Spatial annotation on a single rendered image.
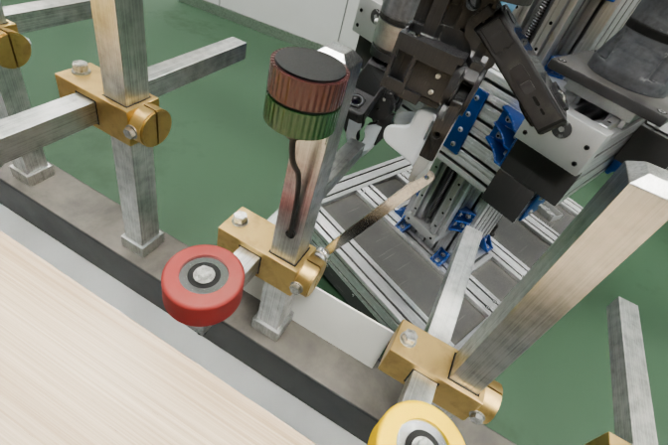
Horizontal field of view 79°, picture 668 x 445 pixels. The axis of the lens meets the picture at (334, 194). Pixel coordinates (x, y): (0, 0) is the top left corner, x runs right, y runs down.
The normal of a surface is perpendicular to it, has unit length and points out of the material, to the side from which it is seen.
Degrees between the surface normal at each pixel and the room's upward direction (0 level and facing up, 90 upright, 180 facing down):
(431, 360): 0
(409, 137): 92
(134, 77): 90
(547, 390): 0
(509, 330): 90
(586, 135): 90
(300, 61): 0
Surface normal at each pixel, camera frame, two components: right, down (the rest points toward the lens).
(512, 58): -0.40, 0.51
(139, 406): 0.22, -0.73
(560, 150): -0.75, 0.29
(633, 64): -0.58, 0.12
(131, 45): 0.87, 0.45
